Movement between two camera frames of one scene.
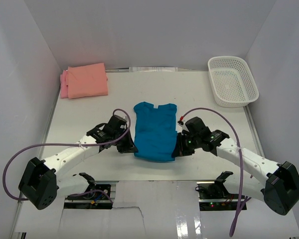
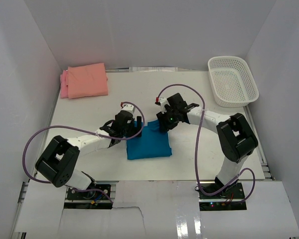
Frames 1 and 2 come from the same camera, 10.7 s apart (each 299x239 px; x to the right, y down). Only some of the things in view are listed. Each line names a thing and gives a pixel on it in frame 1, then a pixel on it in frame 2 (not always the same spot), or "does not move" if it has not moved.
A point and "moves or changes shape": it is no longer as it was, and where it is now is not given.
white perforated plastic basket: (232, 83) does not move
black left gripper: (129, 147) → (134, 130)
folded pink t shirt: (64, 84) does not move
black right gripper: (180, 150) → (165, 126)
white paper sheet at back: (153, 69) does not move
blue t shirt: (156, 132) moves or changes shape
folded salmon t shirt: (86, 80) does not move
